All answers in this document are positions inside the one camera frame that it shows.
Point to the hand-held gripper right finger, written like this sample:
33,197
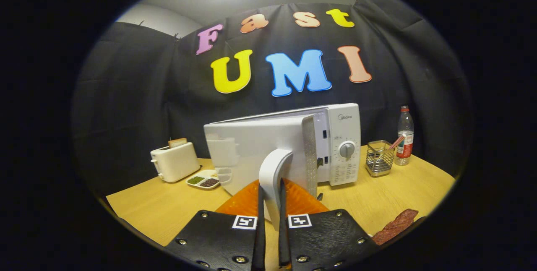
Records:
283,237

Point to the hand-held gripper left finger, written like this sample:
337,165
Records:
261,237

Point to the white toaster oven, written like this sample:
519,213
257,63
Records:
251,149

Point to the brown meat strip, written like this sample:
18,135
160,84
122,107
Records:
396,225

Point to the cream bread toaster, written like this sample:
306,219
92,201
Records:
176,162

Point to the white divided dish with beans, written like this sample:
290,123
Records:
201,178

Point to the toasted bread slice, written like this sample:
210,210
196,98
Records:
177,142

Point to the red striped straw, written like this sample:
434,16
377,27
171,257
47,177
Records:
397,141

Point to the clear plastic water bottle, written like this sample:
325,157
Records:
405,132

